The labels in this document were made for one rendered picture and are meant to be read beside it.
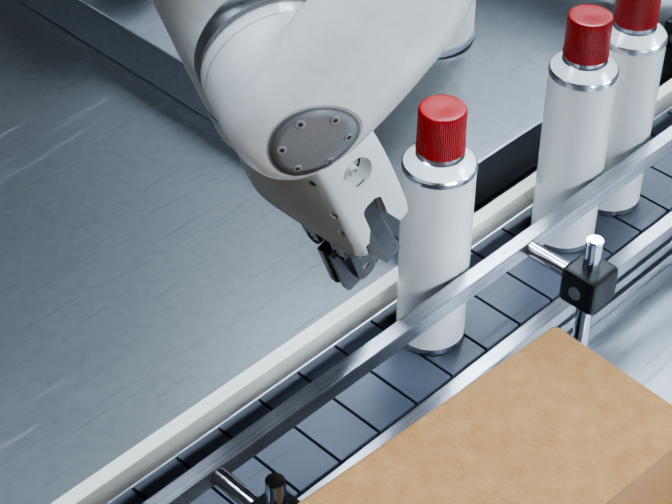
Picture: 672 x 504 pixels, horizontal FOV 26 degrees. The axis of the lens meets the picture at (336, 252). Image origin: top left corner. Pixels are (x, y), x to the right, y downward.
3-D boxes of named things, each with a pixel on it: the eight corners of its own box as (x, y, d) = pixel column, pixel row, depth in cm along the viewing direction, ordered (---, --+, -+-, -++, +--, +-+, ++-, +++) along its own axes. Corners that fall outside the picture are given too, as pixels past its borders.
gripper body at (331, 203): (390, 89, 81) (428, 204, 90) (265, 19, 87) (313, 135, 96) (300, 180, 79) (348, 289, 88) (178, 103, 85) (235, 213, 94)
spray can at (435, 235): (427, 298, 112) (439, 75, 98) (478, 331, 109) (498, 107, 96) (380, 331, 109) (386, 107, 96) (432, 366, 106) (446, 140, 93)
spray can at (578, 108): (556, 204, 120) (584, -12, 107) (607, 233, 118) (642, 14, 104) (516, 233, 118) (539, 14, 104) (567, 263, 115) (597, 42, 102)
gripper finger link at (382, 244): (420, 248, 87) (382, 249, 93) (336, 153, 85) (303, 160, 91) (407, 262, 87) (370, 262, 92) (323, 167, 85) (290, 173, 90)
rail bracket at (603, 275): (523, 357, 114) (542, 192, 103) (597, 405, 110) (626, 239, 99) (496, 378, 112) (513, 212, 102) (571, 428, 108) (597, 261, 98)
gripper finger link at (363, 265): (385, 219, 91) (407, 276, 96) (349, 196, 93) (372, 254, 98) (352, 254, 90) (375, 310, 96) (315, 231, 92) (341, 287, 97)
